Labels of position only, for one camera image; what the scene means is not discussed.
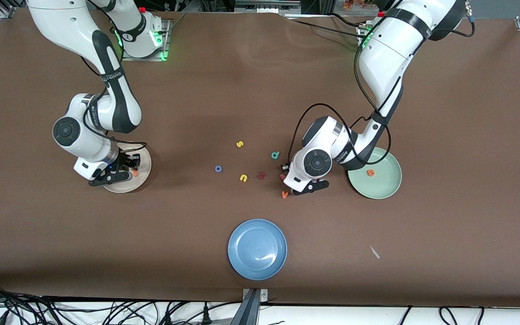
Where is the beige round plate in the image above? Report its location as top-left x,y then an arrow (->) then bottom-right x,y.
100,141 -> 152,194

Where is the blue round plate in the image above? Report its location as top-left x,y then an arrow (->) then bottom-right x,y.
227,219 -> 288,281

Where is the green round plate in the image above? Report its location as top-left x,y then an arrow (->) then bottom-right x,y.
348,147 -> 403,200

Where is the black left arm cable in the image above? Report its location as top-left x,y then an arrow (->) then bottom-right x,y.
287,27 -> 391,170

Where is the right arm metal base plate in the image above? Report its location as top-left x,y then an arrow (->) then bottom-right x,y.
121,18 -> 170,61

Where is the silver camera mount bracket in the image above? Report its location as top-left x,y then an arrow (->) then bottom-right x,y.
242,288 -> 269,302

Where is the dark grey camera pole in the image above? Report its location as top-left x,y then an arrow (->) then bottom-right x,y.
229,289 -> 260,325

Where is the black cable on table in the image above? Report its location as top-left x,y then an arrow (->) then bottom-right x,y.
287,14 -> 369,41

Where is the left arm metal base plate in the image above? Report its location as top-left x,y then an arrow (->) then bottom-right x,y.
356,22 -> 373,50

